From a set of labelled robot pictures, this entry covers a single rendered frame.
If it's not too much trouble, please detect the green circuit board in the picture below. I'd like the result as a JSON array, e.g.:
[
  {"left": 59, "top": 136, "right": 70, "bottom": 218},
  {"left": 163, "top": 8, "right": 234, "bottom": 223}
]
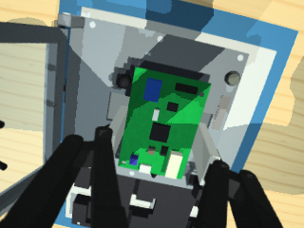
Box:
[{"left": 118, "top": 67, "right": 211, "bottom": 179}]

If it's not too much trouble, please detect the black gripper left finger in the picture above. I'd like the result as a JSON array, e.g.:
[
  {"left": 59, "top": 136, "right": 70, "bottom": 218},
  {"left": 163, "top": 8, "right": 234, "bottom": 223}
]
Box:
[{"left": 0, "top": 105, "right": 128, "bottom": 228}]

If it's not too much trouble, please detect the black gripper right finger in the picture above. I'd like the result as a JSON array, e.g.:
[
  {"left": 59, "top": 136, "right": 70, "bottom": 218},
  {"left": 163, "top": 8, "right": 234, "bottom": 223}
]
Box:
[{"left": 192, "top": 123, "right": 284, "bottom": 228}]

